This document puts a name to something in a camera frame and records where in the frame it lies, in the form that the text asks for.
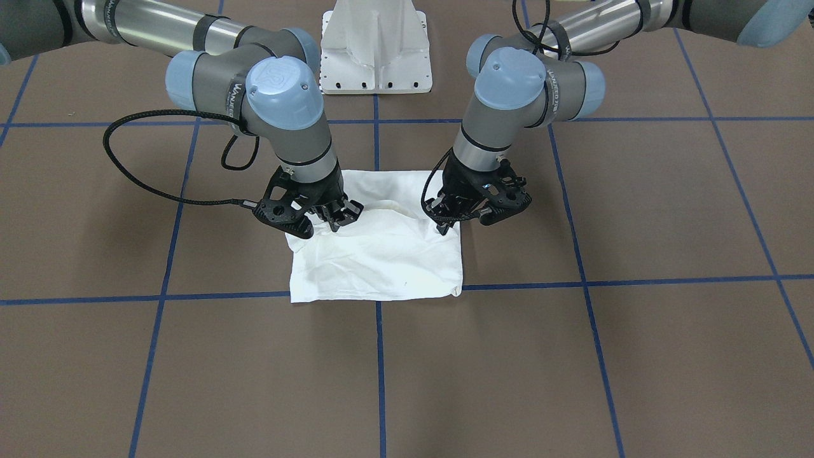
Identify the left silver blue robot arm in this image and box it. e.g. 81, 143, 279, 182
422, 1, 812, 235

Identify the white central mounting column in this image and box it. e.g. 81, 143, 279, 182
318, 1, 433, 95

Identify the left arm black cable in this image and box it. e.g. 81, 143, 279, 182
512, 0, 621, 64

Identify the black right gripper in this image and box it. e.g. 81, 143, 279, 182
252, 165, 364, 239

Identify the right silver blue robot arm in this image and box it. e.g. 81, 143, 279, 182
1, 1, 363, 239

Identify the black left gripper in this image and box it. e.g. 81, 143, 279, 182
424, 156, 532, 237

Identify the white long-sleeve printed shirt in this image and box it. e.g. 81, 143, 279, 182
287, 169, 464, 303

